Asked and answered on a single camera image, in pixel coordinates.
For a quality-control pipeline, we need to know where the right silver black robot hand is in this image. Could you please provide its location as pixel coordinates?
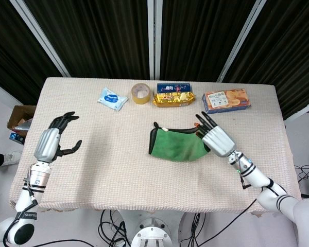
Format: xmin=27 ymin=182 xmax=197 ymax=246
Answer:
xmin=194 ymin=111 xmax=235 ymax=157

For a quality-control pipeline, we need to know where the grey metal frame post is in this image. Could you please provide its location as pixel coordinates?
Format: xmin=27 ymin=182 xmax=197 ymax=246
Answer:
xmin=10 ymin=0 xmax=72 ymax=78
xmin=147 ymin=0 xmax=163 ymax=80
xmin=216 ymin=0 xmax=267 ymax=83

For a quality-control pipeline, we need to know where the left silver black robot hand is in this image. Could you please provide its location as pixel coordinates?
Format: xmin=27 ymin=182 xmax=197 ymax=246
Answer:
xmin=33 ymin=111 xmax=82 ymax=163

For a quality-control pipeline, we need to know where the black curtain panel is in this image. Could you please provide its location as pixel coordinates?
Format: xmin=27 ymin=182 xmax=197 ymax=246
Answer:
xmin=159 ymin=0 xmax=259 ymax=82
xmin=0 ymin=0 xmax=64 ymax=105
xmin=223 ymin=0 xmax=309 ymax=120
xmin=24 ymin=0 xmax=151 ymax=79

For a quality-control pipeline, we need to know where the blue snack box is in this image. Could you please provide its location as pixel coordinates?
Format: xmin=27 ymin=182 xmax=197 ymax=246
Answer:
xmin=157 ymin=82 xmax=194 ymax=94

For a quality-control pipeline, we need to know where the yellow tape roll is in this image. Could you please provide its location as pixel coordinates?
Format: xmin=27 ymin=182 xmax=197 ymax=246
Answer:
xmin=131 ymin=83 xmax=152 ymax=105

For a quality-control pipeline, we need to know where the gold snack packet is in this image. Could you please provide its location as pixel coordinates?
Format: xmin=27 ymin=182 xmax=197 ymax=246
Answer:
xmin=152 ymin=92 xmax=197 ymax=108

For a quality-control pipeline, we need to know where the black floor cable bundle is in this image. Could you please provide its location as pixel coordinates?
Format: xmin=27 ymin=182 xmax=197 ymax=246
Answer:
xmin=180 ymin=212 xmax=207 ymax=247
xmin=99 ymin=208 xmax=132 ymax=247
xmin=295 ymin=164 xmax=309 ymax=184

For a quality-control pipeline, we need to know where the brown cardboard box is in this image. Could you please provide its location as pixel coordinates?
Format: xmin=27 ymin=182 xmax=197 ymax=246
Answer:
xmin=7 ymin=104 xmax=37 ymax=129

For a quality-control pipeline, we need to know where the silver foil bag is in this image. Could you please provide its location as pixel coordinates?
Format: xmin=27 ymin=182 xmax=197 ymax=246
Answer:
xmin=12 ymin=119 xmax=32 ymax=133

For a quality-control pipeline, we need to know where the orange cookie box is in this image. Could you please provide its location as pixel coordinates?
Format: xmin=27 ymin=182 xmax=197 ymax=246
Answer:
xmin=201 ymin=88 xmax=253 ymax=115

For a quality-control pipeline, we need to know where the small blue box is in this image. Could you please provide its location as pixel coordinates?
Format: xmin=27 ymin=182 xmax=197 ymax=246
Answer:
xmin=9 ymin=132 xmax=25 ymax=145

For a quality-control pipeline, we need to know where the white shoe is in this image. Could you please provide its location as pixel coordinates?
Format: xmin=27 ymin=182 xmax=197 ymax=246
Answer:
xmin=2 ymin=151 xmax=23 ymax=166

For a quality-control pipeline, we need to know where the beige woven tablecloth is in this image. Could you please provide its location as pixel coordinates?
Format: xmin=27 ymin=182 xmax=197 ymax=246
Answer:
xmin=9 ymin=77 xmax=307 ymax=218

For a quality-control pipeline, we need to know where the dark grey green cloth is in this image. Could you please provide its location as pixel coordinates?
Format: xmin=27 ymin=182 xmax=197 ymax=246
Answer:
xmin=147 ymin=122 xmax=212 ymax=162

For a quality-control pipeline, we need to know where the blue white wet wipes pack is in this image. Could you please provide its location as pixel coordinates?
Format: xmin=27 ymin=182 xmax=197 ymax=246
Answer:
xmin=97 ymin=86 xmax=129 ymax=112

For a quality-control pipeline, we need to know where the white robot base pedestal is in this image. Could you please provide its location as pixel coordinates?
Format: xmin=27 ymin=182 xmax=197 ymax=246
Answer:
xmin=117 ymin=209 xmax=186 ymax=247

